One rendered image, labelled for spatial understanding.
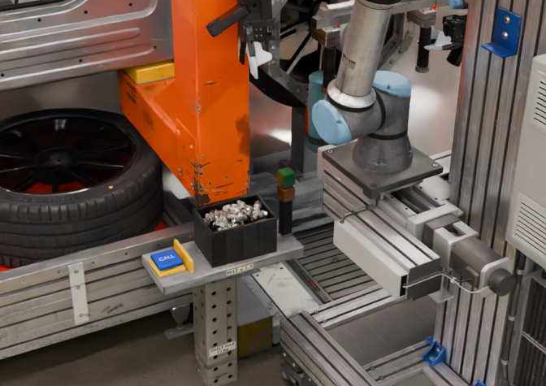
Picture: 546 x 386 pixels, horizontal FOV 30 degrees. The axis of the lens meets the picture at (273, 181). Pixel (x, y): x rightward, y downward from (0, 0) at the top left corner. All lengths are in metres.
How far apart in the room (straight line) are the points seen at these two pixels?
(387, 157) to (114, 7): 1.09
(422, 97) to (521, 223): 2.47
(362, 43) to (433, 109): 2.44
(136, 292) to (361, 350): 0.71
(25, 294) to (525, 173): 1.46
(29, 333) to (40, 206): 0.37
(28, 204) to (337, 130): 1.07
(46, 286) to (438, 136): 2.08
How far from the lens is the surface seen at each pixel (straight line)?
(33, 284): 2.99
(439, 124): 4.57
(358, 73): 2.32
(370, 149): 2.53
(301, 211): 3.62
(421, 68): 3.24
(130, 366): 3.21
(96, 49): 3.20
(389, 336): 2.99
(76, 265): 2.99
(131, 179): 3.13
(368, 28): 2.25
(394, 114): 2.48
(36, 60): 3.16
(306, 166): 3.66
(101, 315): 3.13
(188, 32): 2.73
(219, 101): 2.81
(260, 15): 2.61
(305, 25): 3.35
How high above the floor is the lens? 2.11
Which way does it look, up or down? 31 degrees down
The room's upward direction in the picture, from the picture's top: 1 degrees clockwise
